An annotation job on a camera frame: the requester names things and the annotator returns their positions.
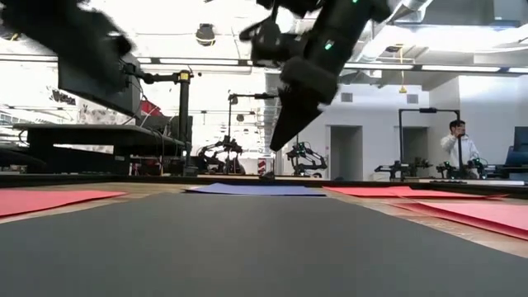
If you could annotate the person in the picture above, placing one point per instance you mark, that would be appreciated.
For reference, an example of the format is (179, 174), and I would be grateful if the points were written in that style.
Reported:
(462, 146)

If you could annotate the black pole with yellow label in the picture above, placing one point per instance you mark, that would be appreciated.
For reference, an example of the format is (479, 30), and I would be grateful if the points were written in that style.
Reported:
(184, 123)

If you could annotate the red box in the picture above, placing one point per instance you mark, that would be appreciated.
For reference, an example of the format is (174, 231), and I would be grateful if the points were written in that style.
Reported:
(149, 109)

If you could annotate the black ceiling speaker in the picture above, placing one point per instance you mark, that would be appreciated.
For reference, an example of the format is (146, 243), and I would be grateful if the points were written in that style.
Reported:
(205, 35)

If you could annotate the blue paper sheet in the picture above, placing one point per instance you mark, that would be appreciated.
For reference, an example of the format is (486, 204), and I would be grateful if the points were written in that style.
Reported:
(255, 189)

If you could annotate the wall air vent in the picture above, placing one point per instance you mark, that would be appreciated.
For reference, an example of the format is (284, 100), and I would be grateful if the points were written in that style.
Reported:
(412, 99)
(347, 97)

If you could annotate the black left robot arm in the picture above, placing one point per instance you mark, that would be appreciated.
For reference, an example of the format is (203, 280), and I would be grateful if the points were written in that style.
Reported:
(37, 20)

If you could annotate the dark doorway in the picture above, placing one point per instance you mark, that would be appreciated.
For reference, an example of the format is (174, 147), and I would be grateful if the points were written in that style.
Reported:
(346, 156)

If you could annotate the blue chair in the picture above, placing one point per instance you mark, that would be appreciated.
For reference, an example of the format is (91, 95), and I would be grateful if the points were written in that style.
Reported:
(517, 158)

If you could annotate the long ceiling light bar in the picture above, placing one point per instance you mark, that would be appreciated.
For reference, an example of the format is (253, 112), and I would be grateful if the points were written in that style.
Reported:
(460, 68)

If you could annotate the black camera stand frame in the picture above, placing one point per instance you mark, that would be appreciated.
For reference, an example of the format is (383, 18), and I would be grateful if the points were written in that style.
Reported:
(247, 96)
(429, 110)

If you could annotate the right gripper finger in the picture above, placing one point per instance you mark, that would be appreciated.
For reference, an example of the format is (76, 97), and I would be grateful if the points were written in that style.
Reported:
(295, 119)

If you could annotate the red white striped post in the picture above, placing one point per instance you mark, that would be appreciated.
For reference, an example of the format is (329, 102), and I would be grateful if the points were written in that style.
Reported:
(262, 167)

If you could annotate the desk with black frame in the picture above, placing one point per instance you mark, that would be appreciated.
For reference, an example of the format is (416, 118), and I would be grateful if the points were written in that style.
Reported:
(103, 134)

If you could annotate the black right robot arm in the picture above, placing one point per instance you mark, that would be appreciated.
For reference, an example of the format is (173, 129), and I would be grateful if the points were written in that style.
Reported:
(346, 24)

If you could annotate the black paper sheet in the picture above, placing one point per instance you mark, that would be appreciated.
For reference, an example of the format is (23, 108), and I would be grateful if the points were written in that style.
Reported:
(264, 247)

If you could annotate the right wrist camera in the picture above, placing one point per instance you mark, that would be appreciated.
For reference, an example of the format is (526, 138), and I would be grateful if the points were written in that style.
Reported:
(272, 43)

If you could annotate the red paper sheet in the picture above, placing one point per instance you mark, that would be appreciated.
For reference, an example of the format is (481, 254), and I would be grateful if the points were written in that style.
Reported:
(41, 200)
(474, 194)
(363, 191)

